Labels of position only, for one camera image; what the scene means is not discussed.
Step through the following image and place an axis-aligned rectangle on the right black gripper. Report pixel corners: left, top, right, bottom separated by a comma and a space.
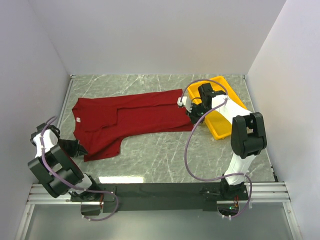
185, 102, 212, 125

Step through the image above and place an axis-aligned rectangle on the black base crossbar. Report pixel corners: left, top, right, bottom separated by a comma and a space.
71, 182, 249, 215

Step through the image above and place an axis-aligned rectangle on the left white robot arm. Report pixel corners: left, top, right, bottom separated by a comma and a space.
27, 123, 101, 202

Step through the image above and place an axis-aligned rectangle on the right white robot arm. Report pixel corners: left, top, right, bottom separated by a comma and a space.
177, 80, 267, 200

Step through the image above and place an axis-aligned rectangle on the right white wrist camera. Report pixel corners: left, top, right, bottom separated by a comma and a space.
177, 96, 190, 108

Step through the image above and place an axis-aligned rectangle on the yellow plastic tray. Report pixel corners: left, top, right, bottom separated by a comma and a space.
187, 76, 251, 140

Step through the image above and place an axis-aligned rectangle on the red t shirt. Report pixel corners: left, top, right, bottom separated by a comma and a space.
72, 89, 194, 162

